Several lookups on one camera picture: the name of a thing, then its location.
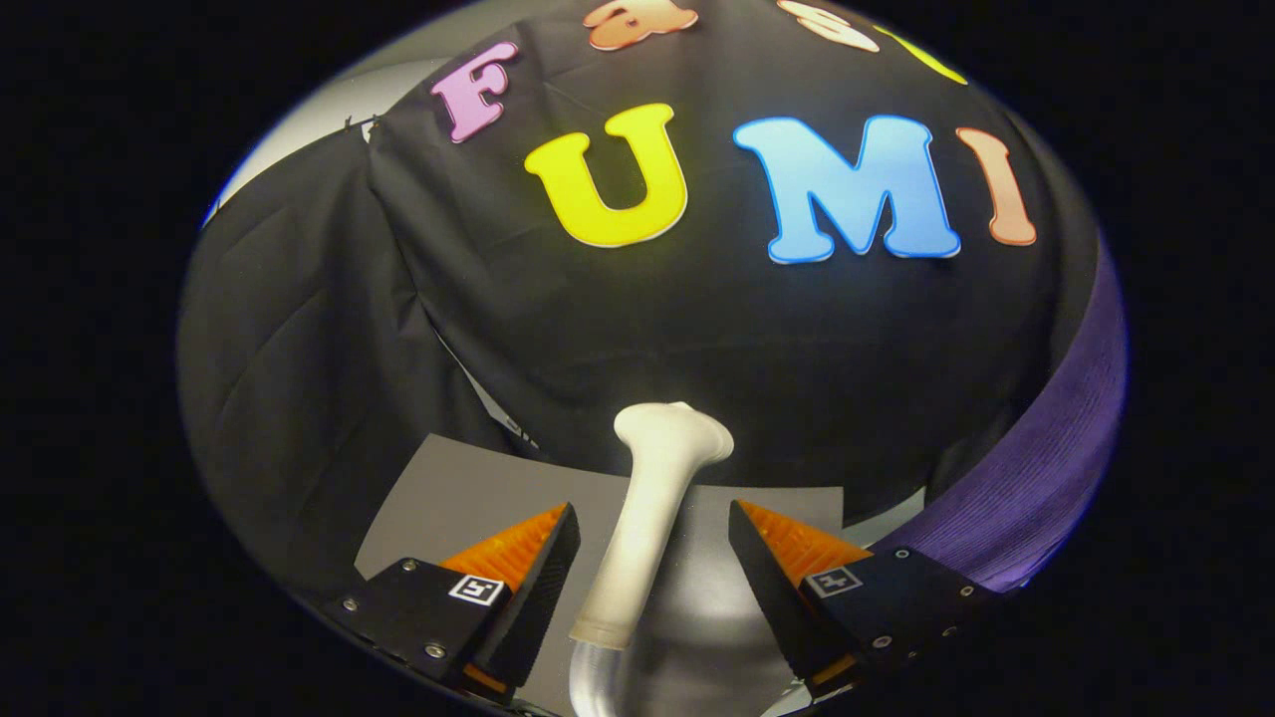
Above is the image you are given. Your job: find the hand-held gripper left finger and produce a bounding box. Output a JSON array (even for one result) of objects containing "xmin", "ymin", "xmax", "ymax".
[{"xmin": 324, "ymin": 503, "xmax": 582, "ymax": 703}]

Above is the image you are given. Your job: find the white garment steamer head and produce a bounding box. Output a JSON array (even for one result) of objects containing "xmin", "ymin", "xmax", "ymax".
[{"xmin": 570, "ymin": 401, "xmax": 735, "ymax": 650}]

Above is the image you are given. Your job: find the purple jacket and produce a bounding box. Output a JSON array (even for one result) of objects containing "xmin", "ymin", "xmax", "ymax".
[{"xmin": 877, "ymin": 239, "xmax": 1131, "ymax": 595}]

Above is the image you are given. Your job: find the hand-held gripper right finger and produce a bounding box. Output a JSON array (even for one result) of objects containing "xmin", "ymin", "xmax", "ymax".
[{"xmin": 727, "ymin": 498, "xmax": 997, "ymax": 698}]

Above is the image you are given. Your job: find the grey cabinet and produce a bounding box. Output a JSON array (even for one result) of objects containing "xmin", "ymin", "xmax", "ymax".
[{"xmin": 356, "ymin": 433, "xmax": 848, "ymax": 717}]

